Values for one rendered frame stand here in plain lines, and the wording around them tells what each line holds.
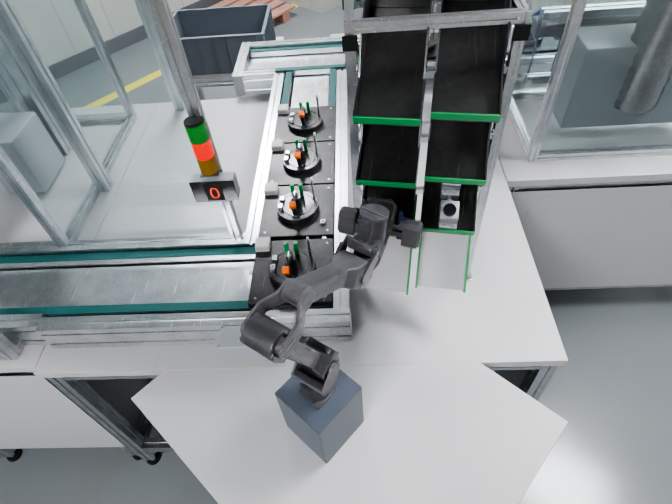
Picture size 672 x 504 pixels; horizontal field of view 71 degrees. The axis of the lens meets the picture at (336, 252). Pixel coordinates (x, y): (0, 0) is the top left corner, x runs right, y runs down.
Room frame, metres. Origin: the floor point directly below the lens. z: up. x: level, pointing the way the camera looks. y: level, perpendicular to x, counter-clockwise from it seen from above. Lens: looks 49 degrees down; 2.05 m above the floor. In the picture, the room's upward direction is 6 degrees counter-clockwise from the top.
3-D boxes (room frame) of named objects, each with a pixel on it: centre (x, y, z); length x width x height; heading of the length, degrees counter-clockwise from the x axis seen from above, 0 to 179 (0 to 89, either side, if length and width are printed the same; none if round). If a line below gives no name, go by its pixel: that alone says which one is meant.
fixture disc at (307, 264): (0.88, 0.13, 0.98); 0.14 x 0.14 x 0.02
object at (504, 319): (1.33, 0.09, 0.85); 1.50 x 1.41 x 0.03; 85
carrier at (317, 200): (1.14, 0.11, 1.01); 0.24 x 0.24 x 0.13; 85
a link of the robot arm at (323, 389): (0.46, 0.07, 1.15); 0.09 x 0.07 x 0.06; 51
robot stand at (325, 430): (0.46, 0.07, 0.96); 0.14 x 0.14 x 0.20; 43
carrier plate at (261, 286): (0.88, 0.13, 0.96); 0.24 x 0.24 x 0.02; 85
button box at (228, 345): (0.68, 0.24, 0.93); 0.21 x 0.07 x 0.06; 85
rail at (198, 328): (0.76, 0.42, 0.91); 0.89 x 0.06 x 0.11; 85
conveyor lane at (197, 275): (0.93, 0.43, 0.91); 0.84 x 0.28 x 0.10; 85
